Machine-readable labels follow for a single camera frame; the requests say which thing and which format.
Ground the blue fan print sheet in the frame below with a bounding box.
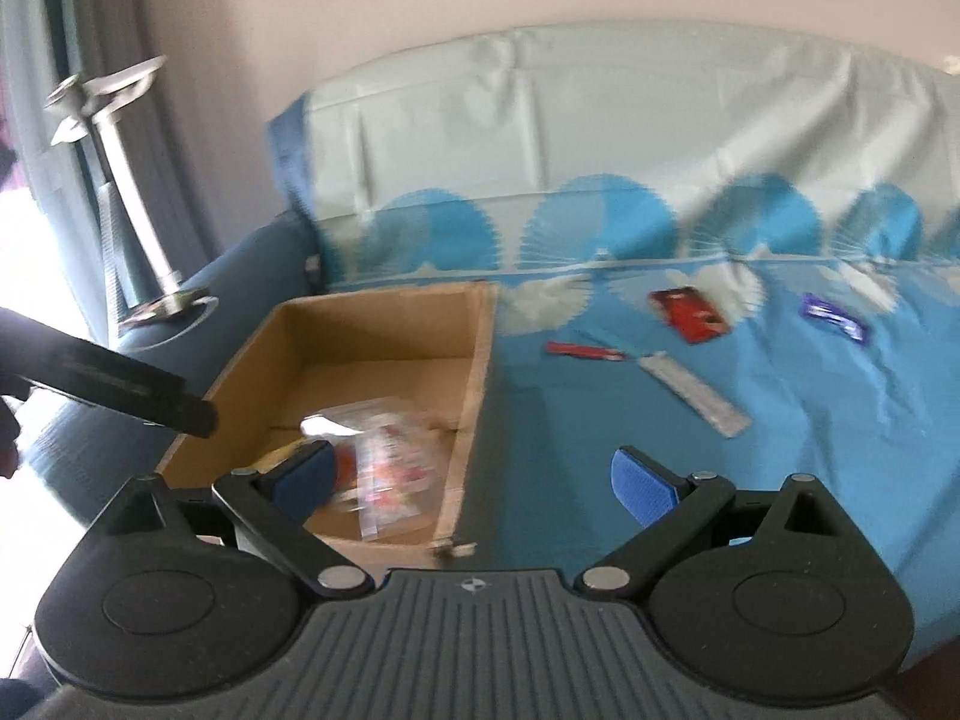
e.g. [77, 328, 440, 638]
[266, 19, 960, 661]

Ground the black smartphone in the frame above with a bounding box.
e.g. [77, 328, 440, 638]
[116, 292, 220, 331]

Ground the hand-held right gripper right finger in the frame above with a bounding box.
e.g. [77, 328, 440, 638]
[574, 446, 863, 601]

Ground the brown cardboard box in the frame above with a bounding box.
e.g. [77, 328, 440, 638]
[161, 281, 500, 560]

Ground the red snack packet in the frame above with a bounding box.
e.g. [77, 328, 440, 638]
[649, 286, 732, 344]

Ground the silver strip packet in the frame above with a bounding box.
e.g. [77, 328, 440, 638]
[637, 351, 753, 437]

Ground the thin red snack bar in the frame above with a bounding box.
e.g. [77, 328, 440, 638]
[545, 341, 627, 363]

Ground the clear snack bag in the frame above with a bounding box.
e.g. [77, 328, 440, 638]
[300, 397, 458, 541]

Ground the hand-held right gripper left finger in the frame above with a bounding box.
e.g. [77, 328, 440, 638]
[97, 441, 374, 601]

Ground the purple snack bar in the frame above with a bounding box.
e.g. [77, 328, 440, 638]
[801, 292, 869, 344]

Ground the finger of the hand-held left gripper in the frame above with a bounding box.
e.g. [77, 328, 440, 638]
[30, 330, 220, 437]

